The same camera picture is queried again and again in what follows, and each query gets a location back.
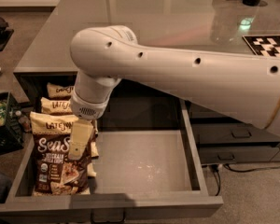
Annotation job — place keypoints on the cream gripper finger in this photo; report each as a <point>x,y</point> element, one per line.
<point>81,133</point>

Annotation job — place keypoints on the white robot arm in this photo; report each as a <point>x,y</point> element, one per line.
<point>243,87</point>

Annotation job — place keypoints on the black white marker tag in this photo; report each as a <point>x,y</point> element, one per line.
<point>263,45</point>

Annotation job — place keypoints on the closed middle right drawer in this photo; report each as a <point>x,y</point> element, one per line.
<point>229,131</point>

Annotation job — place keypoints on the closed lower right drawer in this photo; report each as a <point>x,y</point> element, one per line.
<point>215,155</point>

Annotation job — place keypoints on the open grey top drawer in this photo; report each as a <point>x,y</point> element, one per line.
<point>143,174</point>

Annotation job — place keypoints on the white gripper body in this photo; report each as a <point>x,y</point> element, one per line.
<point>86,109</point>

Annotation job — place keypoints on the brown chip bag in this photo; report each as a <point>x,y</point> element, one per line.
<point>56,174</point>
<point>55,107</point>
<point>58,92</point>

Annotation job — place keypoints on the closed drawer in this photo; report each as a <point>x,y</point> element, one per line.
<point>215,155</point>
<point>229,131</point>

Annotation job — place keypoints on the black plastic crate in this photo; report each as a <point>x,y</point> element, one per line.
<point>11,137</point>

